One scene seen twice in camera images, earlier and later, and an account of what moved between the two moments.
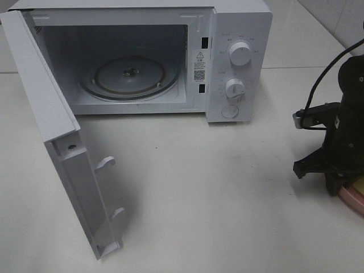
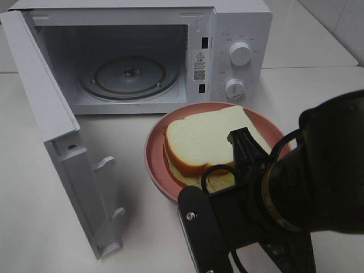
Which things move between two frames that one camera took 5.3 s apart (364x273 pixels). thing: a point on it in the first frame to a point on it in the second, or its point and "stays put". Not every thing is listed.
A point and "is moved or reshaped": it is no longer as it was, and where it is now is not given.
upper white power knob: x=240 y=54 stays put
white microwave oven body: x=159 y=57 stays put
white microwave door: x=52 y=118 stays put
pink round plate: x=354 y=197 is moved or reshaped
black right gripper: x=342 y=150 to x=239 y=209
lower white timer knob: x=235 y=89 stays put
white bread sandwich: x=359 y=184 is moved or reshaped
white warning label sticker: x=199 y=66 stays put
